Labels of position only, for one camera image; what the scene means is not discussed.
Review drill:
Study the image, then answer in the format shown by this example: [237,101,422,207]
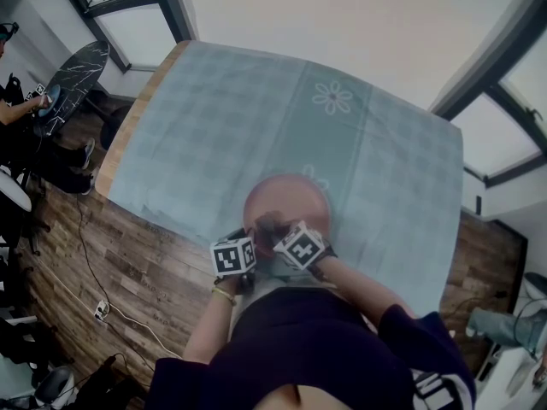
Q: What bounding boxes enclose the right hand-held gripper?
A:
[271,220,325,272]

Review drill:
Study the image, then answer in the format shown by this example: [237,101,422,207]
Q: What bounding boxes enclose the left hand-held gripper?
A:
[209,227,259,294]

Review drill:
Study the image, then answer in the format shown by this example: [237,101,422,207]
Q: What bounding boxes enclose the pink big plate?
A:
[241,173,332,260]

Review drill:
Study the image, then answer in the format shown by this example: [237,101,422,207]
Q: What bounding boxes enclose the person's right forearm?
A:
[317,255,419,320]

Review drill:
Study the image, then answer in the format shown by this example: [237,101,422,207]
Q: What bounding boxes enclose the person's left forearm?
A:
[182,277,241,366]

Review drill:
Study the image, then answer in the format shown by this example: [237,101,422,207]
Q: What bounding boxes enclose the blue plate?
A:
[38,82,62,121]

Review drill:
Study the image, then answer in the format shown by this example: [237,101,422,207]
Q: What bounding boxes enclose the person's light grey trousers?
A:
[244,266,344,312]

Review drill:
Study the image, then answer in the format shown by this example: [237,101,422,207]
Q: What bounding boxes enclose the person's dark navy shirt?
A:
[144,287,478,410]

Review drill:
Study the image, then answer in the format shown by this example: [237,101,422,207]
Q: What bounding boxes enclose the teal checked tablecloth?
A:
[105,39,466,316]

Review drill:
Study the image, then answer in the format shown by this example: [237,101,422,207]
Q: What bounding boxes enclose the black framed casement window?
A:
[53,0,198,73]
[429,0,547,190]

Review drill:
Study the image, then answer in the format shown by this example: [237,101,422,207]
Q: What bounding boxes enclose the black marble round table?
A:
[32,39,134,151]

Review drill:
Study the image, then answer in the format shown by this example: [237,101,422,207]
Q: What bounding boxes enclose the black gripper hand strap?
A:
[307,237,340,282]

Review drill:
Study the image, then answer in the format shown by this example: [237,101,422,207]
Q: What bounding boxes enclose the gold bracelet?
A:
[210,285,238,308]

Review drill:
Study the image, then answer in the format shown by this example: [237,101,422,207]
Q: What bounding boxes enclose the white cable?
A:
[25,254,183,360]

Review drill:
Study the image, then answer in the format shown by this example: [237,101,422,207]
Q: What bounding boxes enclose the black cable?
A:
[75,191,112,305]

